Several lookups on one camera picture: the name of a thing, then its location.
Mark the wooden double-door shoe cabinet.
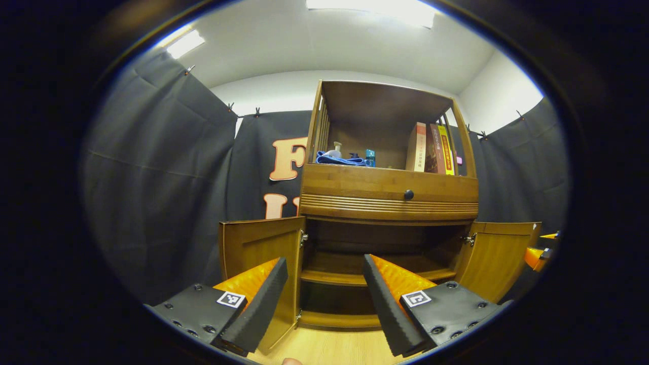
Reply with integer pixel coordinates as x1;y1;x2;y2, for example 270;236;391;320
299;80;480;331

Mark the wooden cabinet door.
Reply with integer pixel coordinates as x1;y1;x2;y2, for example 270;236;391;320
454;221;542;304
219;216;306;353

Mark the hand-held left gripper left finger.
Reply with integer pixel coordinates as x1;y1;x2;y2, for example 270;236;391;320
145;257;290;358

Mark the wooden inner cabinet shelf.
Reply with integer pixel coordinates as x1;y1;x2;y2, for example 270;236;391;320
301;269;457;287

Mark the black backdrop cloth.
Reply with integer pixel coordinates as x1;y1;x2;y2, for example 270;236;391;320
81;48;569;305

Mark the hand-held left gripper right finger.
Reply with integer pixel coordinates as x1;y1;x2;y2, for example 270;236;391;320
363;253;514;358

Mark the wooden cabinet drawer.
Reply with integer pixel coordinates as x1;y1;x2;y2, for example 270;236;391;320
299;163;480;221

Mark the yellow book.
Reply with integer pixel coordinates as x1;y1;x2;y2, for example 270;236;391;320
437;124;456;176

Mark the blue cloth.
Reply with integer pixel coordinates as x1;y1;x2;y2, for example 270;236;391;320
316;151;367;167

